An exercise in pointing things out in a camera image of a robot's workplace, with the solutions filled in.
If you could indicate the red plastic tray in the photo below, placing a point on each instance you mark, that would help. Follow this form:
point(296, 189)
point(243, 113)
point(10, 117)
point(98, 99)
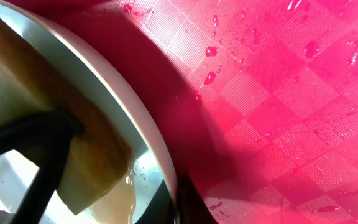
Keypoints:
point(257, 101)

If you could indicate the white plate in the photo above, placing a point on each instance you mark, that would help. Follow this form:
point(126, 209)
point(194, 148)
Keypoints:
point(102, 84)

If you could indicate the green scrubbing sponge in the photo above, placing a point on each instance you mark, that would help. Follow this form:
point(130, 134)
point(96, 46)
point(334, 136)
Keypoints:
point(29, 84)

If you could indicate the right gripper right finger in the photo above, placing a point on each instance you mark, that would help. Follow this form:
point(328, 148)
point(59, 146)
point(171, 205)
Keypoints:
point(191, 207)

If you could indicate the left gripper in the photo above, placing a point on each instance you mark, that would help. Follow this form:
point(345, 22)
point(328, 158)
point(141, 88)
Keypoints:
point(46, 137)

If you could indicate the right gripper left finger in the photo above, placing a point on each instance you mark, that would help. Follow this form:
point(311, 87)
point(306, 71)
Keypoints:
point(160, 209)

